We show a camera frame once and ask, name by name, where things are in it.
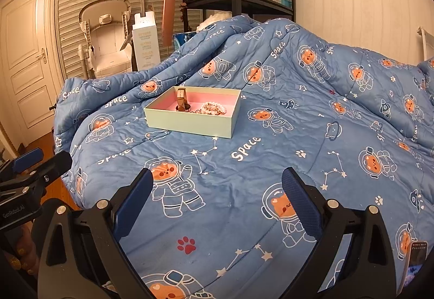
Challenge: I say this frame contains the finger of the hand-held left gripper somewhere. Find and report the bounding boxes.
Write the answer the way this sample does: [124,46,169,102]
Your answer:
[0,151,73,198]
[0,147,44,181]

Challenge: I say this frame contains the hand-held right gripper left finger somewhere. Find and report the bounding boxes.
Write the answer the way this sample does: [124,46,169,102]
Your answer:
[37,168,157,299]

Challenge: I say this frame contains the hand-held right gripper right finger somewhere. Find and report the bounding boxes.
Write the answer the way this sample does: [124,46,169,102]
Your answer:
[281,167,397,299]

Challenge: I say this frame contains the mint green box pink inside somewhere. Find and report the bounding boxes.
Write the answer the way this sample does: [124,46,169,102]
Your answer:
[143,85,242,139]

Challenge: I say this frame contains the person's left hand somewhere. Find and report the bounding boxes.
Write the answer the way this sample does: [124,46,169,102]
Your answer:
[8,228,39,277]

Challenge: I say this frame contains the blue astronaut bear printed blanket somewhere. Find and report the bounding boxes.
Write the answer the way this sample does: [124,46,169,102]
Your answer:
[54,14,434,299]

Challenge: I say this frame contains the white panelled door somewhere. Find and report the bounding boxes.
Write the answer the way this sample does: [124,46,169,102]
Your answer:
[0,0,61,147]

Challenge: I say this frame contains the smartphone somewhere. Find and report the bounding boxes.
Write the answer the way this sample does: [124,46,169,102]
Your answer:
[405,240,429,289]

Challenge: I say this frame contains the white baby high chair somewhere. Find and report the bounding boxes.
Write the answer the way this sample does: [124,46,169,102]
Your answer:
[77,0,134,79]

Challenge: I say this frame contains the white cardboard box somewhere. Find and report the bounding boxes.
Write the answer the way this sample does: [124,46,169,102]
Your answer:
[132,12,161,72]

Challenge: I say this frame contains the blue package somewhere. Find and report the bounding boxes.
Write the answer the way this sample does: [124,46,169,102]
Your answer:
[172,32,197,49]

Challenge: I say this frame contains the white fluffy plush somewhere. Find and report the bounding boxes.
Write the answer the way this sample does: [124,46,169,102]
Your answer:
[197,12,233,32]

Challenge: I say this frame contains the tan strap wristwatch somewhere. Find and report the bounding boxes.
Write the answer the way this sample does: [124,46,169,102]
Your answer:
[175,87,192,113]

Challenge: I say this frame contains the white pearl bracelet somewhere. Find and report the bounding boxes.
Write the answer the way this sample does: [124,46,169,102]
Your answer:
[200,101,227,115]

